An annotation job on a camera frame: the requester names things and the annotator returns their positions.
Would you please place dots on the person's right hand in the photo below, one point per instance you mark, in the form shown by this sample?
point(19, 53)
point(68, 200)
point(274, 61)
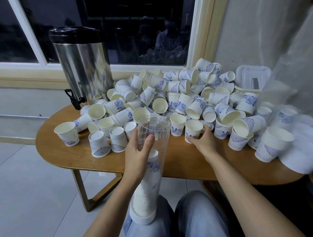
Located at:
point(206, 145)

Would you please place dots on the person's right forearm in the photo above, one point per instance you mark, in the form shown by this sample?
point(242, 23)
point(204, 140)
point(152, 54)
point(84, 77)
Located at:
point(254, 202)

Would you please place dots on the single blue-printed paper cup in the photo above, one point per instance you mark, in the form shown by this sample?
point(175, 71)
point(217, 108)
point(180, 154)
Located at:
point(193, 128)

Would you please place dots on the clear plastic bag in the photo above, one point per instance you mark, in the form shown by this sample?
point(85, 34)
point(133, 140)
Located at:
point(296, 73)

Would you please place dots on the white framed window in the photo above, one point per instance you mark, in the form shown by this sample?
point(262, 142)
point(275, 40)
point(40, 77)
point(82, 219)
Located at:
point(122, 29)

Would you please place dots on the white plastic lid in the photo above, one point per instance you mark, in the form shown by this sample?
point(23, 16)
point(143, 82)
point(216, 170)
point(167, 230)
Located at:
point(252, 78)

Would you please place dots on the clear plastic cup dispenser tube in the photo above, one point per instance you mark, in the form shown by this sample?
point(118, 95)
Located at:
point(159, 141)

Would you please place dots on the person's left hand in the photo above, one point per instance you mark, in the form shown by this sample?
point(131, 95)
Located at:
point(138, 158)

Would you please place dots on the person's left forearm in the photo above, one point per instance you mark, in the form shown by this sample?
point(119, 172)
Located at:
point(115, 212)

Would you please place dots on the wooden table leg frame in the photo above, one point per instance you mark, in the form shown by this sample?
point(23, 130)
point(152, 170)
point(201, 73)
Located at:
point(80, 190)

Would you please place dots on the nested stack of paper cups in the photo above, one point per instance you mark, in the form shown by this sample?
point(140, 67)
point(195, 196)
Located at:
point(146, 193)
point(273, 145)

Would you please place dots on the pile of paper cups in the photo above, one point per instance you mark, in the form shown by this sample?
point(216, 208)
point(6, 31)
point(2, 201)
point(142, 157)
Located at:
point(161, 93)

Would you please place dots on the person's blue jeans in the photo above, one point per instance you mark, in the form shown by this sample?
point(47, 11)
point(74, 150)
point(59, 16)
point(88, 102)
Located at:
point(198, 217)

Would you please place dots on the stainless steel water dispenser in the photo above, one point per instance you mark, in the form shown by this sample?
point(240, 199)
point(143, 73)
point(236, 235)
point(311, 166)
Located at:
point(83, 63)

